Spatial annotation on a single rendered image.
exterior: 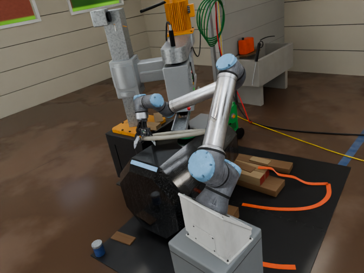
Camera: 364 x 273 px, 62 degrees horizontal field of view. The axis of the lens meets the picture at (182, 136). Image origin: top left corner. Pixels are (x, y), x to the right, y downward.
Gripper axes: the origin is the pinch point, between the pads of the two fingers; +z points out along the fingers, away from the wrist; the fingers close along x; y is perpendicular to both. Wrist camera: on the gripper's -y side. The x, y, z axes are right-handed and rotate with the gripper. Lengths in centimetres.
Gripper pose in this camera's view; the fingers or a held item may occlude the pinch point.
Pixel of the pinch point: (144, 147)
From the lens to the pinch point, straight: 217.4
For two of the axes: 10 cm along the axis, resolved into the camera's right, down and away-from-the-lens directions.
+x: 9.2, -1.2, 3.7
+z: 1.1, 9.9, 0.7
